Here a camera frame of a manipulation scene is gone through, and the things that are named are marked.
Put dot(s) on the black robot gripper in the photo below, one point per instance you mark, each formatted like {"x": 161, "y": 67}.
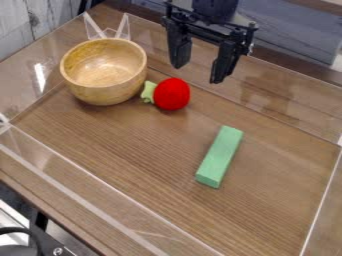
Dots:
{"x": 214, "y": 21}

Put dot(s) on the red plush strawberry toy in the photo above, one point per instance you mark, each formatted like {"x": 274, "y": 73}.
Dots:
{"x": 169, "y": 95}

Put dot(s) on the light wooden bowl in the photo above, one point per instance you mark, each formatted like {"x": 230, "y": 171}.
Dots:
{"x": 105, "y": 70}

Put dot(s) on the green rectangular foam block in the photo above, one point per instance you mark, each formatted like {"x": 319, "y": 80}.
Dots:
{"x": 218, "y": 158}

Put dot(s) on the clear acrylic corner bracket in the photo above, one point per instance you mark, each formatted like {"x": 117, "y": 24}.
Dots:
{"x": 95, "y": 32}

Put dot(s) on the clear acrylic tray wall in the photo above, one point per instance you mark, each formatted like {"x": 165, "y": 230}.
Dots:
{"x": 110, "y": 170}

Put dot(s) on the black metal table frame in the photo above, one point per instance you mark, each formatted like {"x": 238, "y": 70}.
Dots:
{"x": 51, "y": 246}

